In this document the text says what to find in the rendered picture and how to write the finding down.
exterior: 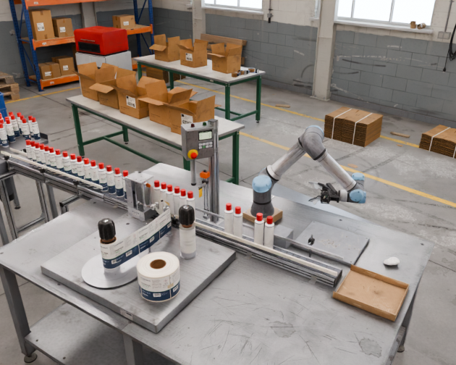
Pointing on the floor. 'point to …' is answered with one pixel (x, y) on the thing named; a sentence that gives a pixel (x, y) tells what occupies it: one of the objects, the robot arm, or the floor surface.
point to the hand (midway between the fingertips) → (307, 190)
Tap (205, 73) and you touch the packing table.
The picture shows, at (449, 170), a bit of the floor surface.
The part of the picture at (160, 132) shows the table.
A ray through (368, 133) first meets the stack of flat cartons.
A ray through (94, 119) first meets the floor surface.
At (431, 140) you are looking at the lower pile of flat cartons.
